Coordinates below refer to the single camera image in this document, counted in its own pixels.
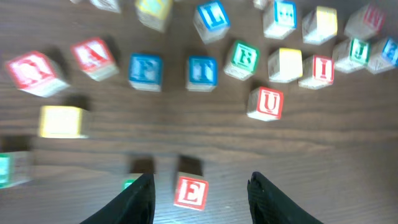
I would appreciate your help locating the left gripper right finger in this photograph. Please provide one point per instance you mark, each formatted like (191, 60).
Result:
(269, 205)

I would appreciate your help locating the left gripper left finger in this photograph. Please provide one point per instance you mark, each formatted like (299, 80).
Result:
(134, 205)

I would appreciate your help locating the red E block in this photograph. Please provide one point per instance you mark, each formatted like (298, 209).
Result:
(191, 191)

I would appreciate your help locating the green N block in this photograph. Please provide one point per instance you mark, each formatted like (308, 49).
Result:
(131, 178)

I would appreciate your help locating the red U block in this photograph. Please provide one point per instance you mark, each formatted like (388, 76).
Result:
(265, 104)

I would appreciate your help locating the yellow O block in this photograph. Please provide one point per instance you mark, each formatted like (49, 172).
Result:
(63, 122)

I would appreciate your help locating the green R block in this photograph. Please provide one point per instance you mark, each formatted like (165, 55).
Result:
(16, 168)

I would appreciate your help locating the blue P block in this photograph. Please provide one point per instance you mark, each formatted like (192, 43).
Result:
(146, 72)

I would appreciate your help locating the red I block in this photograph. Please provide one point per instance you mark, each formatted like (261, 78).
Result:
(318, 72)

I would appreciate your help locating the green B block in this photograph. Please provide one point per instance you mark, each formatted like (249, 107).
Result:
(242, 60)

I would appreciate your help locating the blue T block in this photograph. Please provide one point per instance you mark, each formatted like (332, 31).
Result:
(202, 73)

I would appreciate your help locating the red A block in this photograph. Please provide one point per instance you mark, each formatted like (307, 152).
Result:
(95, 59)

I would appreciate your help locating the red Q block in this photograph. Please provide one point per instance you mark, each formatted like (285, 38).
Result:
(37, 74)

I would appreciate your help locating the green J block right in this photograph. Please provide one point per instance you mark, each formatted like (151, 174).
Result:
(351, 55)

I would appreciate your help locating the blue 5 block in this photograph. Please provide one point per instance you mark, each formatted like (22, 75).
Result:
(280, 19)

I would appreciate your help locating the yellow block right top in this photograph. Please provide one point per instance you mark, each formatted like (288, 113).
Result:
(320, 25)

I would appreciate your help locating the yellow block second row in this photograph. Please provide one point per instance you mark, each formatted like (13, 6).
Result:
(155, 14)

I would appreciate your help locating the blue L block middle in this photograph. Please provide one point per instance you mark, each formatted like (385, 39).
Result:
(211, 21)

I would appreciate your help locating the blue 2 block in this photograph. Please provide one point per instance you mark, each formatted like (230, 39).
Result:
(383, 56)

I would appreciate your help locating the green Z block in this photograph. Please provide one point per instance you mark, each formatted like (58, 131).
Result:
(107, 5)

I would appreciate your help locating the blue tilted D block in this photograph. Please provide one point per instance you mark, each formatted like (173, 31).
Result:
(261, 4)

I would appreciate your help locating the red M block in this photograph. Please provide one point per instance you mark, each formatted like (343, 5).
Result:
(365, 22)

